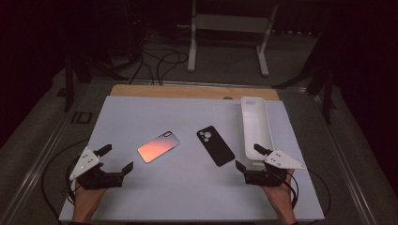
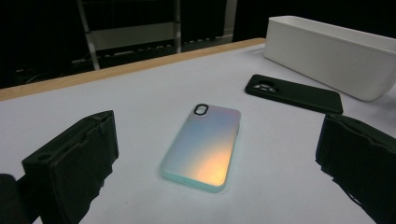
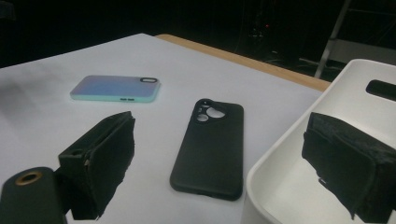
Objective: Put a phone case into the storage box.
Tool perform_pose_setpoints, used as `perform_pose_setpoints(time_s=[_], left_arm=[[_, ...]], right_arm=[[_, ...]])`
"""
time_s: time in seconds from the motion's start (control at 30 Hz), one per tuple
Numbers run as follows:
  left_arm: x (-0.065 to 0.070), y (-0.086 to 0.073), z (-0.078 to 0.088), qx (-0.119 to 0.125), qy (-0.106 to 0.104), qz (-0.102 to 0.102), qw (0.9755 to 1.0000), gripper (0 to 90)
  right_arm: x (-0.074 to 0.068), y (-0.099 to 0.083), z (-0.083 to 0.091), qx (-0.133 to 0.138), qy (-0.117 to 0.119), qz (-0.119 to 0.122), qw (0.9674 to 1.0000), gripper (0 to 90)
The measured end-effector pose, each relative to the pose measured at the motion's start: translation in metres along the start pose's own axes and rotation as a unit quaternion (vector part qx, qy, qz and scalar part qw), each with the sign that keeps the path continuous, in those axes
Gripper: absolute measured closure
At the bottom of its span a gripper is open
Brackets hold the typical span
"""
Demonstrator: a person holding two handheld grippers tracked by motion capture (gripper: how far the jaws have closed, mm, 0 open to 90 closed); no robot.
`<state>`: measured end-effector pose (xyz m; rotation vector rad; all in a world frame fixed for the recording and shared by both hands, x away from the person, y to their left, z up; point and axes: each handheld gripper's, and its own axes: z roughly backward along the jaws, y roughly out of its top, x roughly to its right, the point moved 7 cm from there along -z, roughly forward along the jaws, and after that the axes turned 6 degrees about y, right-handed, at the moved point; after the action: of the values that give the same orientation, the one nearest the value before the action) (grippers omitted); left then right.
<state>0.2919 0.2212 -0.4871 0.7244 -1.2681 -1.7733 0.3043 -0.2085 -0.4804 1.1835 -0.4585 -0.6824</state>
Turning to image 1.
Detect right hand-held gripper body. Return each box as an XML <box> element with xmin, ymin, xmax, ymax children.
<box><xmin>243</xmin><ymin>149</ymin><xmax>308</xmax><ymax>188</ymax></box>

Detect person's right hand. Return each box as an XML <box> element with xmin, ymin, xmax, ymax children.
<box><xmin>262</xmin><ymin>168</ymin><xmax>297</xmax><ymax>220</ymax></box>

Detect hand-held gripper cable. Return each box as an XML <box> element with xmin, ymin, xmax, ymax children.
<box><xmin>285</xmin><ymin>172</ymin><xmax>300</xmax><ymax>210</ymax></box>
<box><xmin>64</xmin><ymin>156</ymin><xmax>80</xmax><ymax>205</ymax></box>

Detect white metal stand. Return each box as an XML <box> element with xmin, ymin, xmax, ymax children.
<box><xmin>176</xmin><ymin>0</ymin><xmax>280</xmax><ymax>78</ymax></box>

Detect left hand-held gripper cable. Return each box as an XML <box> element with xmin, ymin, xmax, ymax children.
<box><xmin>64</xmin><ymin>156</ymin><xmax>80</xmax><ymax>205</ymax></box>

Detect black floor cable bundle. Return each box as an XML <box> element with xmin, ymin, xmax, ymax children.
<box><xmin>127</xmin><ymin>31</ymin><xmax>190</xmax><ymax>86</ymax></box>

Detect right hand-held gripper cable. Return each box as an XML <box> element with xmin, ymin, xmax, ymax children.
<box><xmin>285</xmin><ymin>172</ymin><xmax>300</xmax><ymax>210</ymax></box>

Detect black phone case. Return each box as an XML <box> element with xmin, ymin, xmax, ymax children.
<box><xmin>196</xmin><ymin>125</ymin><xmax>237</xmax><ymax>168</ymax></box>

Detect white plastic bin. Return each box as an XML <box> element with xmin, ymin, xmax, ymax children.
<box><xmin>239</xmin><ymin>96</ymin><xmax>276</xmax><ymax>172</ymax></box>

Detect iridescent phone case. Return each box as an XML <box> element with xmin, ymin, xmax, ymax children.
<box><xmin>136</xmin><ymin>130</ymin><xmax>180</xmax><ymax>164</ymax></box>

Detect wooden board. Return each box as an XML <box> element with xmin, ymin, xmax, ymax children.
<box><xmin>110</xmin><ymin>83</ymin><xmax>281</xmax><ymax>101</ymax></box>

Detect thin black floor cable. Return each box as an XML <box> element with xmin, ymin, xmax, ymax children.
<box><xmin>307</xmin><ymin>168</ymin><xmax>332</xmax><ymax>218</ymax></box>
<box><xmin>40</xmin><ymin>137</ymin><xmax>90</xmax><ymax>221</ymax></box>

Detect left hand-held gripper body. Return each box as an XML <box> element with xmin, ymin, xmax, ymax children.
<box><xmin>69</xmin><ymin>146</ymin><xmax>125</xmax><ymax>190</ymax></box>

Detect metal floor rail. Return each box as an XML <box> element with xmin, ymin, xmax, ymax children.
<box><xmin>308</xmin><ymin>88</ymin><xmax>378</xmax><ymax>225</ymax></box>
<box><xmin>0</xmin><ymin>79</ymin><xmax>95</xmax><ymax>225</ymax></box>

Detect white work board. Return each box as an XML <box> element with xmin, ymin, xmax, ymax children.
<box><xmin>58</xmin><ymin>95</ymin><xmax>326</xmax><ymax>224</ymax></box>

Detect person's left hand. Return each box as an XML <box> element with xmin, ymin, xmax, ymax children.
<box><xmin>71</xmin><ymin>182</ymin><xmax>109</xmax><ymax>224</ymax></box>

